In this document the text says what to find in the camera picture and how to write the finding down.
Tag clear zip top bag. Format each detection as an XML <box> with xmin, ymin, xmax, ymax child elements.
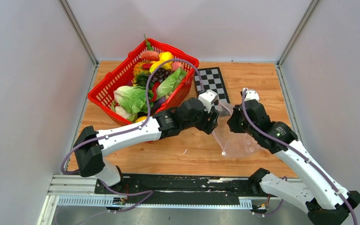
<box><xmin>212</xmin><ymin>100</ymin><xmax>264</xmax><ymax>158</ymax></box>

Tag green lettuce head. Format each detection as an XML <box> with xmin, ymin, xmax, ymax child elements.
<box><xmin>113</xmin><ymin>85</ymin><xmax>148</xmax><ymax>113</ymax></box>

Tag orange toy pineapple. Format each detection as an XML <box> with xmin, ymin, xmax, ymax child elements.
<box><xmin>132</xmin><ymin>62</ymin><xmax>152</xmax><ymax>87</ymax></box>

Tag red plastic basket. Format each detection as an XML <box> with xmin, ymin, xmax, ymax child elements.
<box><xmin>88</xmin><ymin>38</ymin><xmax>199</xmax><ymax>125</ymax></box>

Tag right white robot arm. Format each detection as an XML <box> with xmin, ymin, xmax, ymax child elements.
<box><xmin>227</xmin><ymin>99</ymin><xmax>360</xmax><ymax>225</ymax></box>

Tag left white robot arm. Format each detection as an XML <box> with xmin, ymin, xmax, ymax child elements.
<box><xmin>74</xmin><ymin>97</ymin><xmax>219</xmax><ymax>194</ymax></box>

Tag purple eggplant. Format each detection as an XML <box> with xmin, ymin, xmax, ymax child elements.
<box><xmin>150</xmin><ymin>95</ymin><xmax>169</xmax><ymax>114</ymax></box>

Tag long green cabbage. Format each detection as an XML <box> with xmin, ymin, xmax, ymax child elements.
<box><xmin>157</xmin><ymin>68</ymin><xmax>187</xmax><ymax>99</ymax></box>

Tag black white checkerboard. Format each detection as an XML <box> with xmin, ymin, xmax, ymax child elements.
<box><xmin>194</xmin><ymin>67</ymin><xmax>230</xmax><ymax>103</ymax></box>

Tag red chili pepper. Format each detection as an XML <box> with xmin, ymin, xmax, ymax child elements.
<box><xmin>150</xmin><ymin>82</ymin><xmax>160</xmax><ymax>102</ymax></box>

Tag yellow mango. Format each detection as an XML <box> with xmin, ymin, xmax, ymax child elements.
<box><xmin>135</xmin><ymin>116</ymin><xmax>148</xmax><ymax>123</ymax></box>

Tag dark purple grapes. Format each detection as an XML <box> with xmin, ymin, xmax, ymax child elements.
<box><xmin>150</xmin><ymin>68</ymin><xmax>174</xmax><ymax>83</ymax></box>

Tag pink peach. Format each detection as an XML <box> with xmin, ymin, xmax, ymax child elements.
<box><xmin>171</xmin><ymin>61</ymin><xmax>184</xmax><ymax>71</ymax></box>

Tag yellow banana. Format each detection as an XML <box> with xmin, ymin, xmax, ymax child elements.
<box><xmin>149</xmin><ymin>61</ymin><xmax>163</xmax><ymax>74</ymax></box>

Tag white cauliflower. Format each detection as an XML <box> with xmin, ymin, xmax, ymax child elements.
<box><xmin>114</xmin><ymin>106</ymin><xmax>138</xmax><ymax>122</ymax></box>

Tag yellow lemon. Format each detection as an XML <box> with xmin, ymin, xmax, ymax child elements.
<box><xmin>159</xmin><ymin>52</ymin><xmax>174</xmax><ymax>70</ymax></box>

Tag green chili pepper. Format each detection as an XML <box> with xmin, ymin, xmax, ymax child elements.
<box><xmin>143</xmin><ymin>34</ymin><xmax>154</xmax><ymax>51</ymax></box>

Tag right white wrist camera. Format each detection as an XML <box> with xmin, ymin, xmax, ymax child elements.
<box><xmin>240</xmin><ymin>88</ymin><xmax>260</xmax><ymax>102</ymax></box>

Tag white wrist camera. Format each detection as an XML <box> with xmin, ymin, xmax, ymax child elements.
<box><xmin>240</xmin><ymin>88</ymin><xmax>260</xmax><ymax>102</ymax></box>
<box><xmin>198</xmin><ymin>90</ymin><xmax>219</xmax><ymax>113</ymax></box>

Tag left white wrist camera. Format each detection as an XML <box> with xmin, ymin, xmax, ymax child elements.
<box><xmin>198</xmin><ymin>90</ymin><xmax>219</xmax><ymax>113</ymax></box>

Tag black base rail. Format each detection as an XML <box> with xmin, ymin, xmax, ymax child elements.
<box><xmin>45</xmin><ymin>173</ymin><xmax>295</xmax><ymax>215</ymax></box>

